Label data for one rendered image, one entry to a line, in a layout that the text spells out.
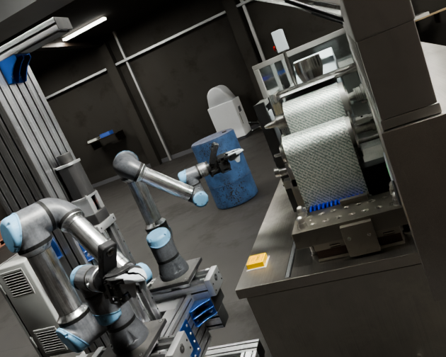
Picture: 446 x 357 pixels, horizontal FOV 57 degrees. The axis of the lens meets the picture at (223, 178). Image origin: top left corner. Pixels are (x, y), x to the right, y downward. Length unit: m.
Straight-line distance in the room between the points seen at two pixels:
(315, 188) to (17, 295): 1.35
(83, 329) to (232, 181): 4.04
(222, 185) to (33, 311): 3.74
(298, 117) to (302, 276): 0.67
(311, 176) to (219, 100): 9.15
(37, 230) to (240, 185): 4.16
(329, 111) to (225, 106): 8.90
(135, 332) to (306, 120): 1.07
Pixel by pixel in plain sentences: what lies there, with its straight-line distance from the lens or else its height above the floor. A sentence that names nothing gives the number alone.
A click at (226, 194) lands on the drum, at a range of 5.44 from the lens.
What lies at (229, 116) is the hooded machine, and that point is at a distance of 10.61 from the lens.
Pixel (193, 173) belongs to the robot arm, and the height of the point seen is 1.23.
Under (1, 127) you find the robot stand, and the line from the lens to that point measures 1.80.
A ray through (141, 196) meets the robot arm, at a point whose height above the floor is 1.22.
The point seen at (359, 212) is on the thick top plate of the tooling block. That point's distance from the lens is 1.45.
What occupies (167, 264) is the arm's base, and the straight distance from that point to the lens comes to 2.04.
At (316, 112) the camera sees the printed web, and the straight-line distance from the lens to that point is 1.74.
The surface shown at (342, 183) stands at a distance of 1.57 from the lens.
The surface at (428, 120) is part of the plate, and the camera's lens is 0.66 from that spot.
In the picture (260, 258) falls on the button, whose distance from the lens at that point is 1.62.
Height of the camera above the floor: 1.60
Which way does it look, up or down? 13 degrees down
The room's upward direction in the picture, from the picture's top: 23 degrees counter-clockwise
